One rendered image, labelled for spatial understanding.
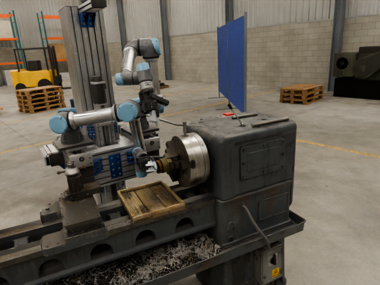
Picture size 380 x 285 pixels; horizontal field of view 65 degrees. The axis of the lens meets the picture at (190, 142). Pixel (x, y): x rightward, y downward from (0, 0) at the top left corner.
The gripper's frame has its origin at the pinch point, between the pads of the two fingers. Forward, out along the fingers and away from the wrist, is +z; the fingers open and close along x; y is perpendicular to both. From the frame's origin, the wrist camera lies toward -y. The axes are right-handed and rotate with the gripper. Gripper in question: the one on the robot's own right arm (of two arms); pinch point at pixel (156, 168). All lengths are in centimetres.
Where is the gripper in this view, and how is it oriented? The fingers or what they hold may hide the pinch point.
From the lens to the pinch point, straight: 170.8
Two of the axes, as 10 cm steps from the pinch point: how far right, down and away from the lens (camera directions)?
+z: 4.2, 2.5, -8.7
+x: -0.6, -9.5, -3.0
